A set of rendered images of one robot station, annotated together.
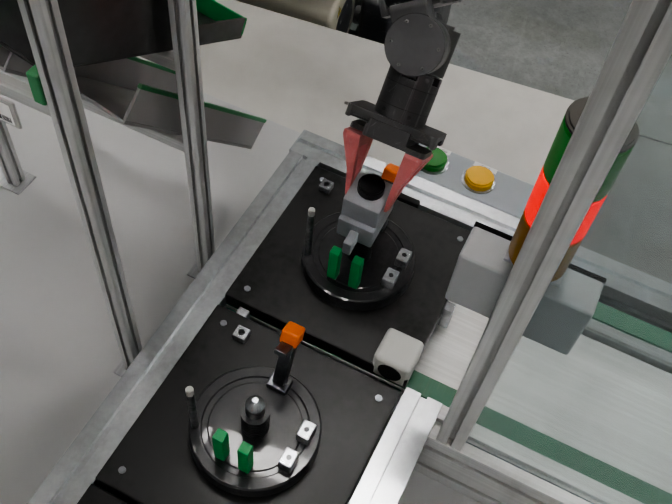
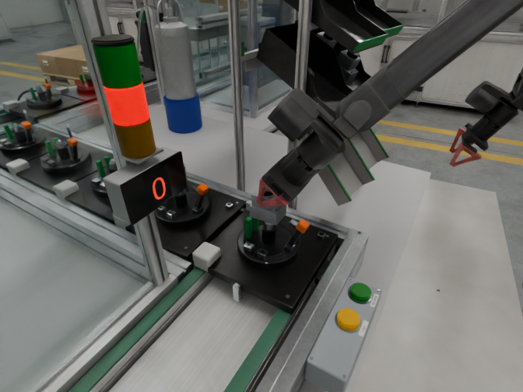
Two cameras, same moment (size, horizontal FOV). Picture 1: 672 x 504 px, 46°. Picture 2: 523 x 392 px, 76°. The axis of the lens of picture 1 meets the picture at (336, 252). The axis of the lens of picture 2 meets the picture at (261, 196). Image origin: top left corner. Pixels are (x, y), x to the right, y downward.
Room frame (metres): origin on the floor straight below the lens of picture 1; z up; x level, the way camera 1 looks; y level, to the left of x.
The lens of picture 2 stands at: (0.67, -0.57, 1.49)
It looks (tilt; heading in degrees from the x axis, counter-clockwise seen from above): 35 degrees down; 101
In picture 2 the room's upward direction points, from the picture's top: straight up
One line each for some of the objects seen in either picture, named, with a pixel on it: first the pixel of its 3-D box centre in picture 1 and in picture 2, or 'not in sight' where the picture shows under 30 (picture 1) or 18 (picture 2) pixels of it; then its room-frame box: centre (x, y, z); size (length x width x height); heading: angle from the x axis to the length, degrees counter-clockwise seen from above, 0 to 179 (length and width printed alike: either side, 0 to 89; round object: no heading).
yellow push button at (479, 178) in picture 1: (478, 180); (348, 320); (0.75, -0.18, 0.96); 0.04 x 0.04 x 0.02
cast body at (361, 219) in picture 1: (364, 209); (263, 201); (0.57, -0.03, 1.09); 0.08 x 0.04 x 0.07; 160
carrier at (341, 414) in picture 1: (255, 416); (180, 197); (0.34, 0.06, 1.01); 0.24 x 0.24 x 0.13; 70
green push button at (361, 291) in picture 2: (432, 161); (359, 293); (0.78, -0.12, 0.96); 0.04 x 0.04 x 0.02
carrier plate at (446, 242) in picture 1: (356, 267); (268, 249); (0.58, -0.03, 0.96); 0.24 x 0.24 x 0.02; 70
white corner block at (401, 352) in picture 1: (396, 357); (206, 257); (0.45, -0.09, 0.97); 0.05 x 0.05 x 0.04; 70
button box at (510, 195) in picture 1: (473, 194); (345, 330); (0.75, -0.18, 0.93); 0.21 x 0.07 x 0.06; 70
